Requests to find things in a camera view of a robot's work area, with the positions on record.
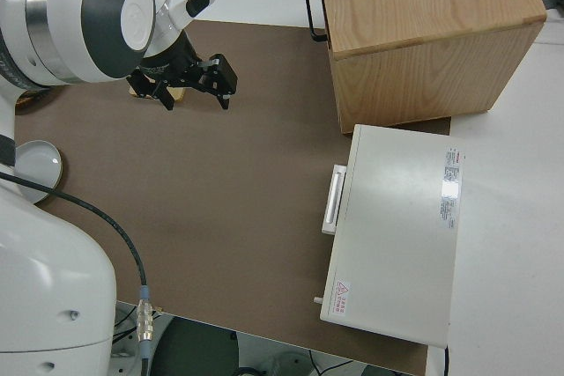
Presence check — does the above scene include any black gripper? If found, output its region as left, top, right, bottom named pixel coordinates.
left=126, top=33, right=240, bottom=112

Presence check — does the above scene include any gray round plate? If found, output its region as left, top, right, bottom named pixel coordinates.
left=13, top=139, right=68, bottom=206

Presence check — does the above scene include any small flat wooden board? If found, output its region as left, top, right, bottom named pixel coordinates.
left=128, top=85, right=185, bottom=104

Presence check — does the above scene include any brown table mat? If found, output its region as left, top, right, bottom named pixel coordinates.
left=12, top=20, right=453, bottom=376

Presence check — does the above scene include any woven brown basket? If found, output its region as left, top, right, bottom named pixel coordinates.
left=14, top=88, right=52, bottom=109

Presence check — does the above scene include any light wooden box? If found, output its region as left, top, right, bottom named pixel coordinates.
left=315, top=0, right=548, bottom=136

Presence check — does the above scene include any white toaster oven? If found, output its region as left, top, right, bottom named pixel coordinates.
left=313, top=123, right=466, bottom=350

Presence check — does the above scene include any dark round stool seat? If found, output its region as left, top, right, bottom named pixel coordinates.
left=149, top=317, right=241, bottom=376

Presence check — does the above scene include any black metal box handle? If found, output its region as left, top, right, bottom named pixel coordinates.
left=301, top=0, right=330, bottom=43

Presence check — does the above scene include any black cable with metal connector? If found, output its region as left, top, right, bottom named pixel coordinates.
left=0, top=171, right=157, bottom=376

